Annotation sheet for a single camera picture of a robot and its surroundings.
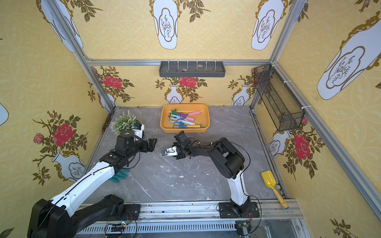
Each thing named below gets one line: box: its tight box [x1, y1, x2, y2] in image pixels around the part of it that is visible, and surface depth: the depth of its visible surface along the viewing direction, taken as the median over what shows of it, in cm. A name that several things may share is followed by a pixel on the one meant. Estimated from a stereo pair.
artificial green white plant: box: [110, 110, 138, 135], surface depth 90 cm
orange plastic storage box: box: [159, 103, 210, 134], surface depth 115 cm
